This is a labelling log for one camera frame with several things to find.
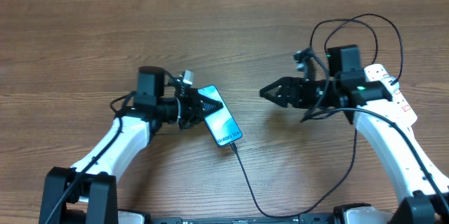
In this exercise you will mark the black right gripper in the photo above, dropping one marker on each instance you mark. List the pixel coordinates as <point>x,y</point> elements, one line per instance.
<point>286,94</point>

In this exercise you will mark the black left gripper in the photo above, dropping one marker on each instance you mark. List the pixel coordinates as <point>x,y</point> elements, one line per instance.
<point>196,101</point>

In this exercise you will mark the blue Samsung Galaxy smartphone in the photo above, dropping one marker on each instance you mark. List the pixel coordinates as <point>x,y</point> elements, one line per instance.
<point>221,124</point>

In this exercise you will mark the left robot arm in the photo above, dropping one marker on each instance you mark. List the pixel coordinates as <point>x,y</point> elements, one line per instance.
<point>86,192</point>

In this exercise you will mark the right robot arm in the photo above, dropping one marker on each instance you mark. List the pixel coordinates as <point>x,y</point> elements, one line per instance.
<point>371,101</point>

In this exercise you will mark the white charger plug adapter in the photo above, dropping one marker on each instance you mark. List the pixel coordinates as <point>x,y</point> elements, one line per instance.
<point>391,83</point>

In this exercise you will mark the white power strip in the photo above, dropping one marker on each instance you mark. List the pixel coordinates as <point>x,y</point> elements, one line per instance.
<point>377,72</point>

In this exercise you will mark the black aluminium mounting rail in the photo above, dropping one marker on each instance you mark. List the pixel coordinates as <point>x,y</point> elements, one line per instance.
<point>238,220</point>

